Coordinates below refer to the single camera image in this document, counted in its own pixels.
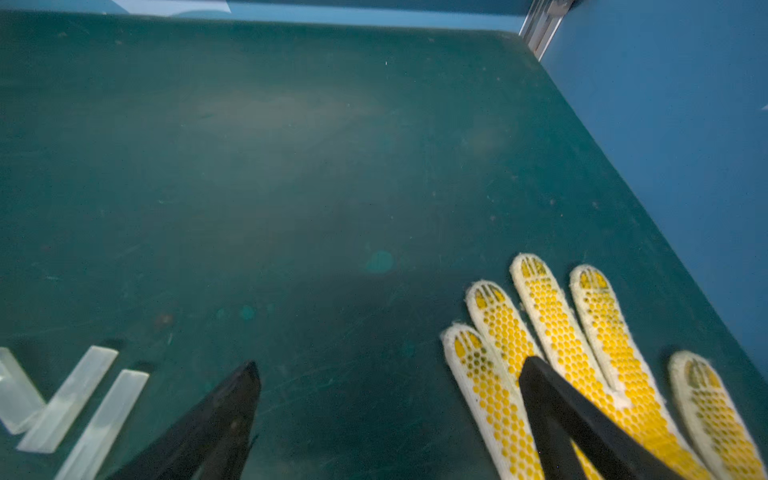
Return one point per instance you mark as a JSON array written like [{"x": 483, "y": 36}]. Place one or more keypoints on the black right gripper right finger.
[{"x": 563, "y": 421}]

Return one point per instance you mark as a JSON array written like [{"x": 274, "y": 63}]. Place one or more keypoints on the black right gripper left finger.
[{"x": 211, "y": 441}]

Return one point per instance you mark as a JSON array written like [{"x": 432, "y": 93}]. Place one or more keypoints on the translucent white knife cap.
[{"x": 21, "y": 402}]

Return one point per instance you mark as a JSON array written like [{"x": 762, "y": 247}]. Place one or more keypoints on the yellow work glove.
[{"x": 581, "y": 332}]

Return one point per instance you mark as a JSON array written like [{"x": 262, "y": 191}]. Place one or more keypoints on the right slanted aluminium frame post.
[{"x": 542, "y": 22}]

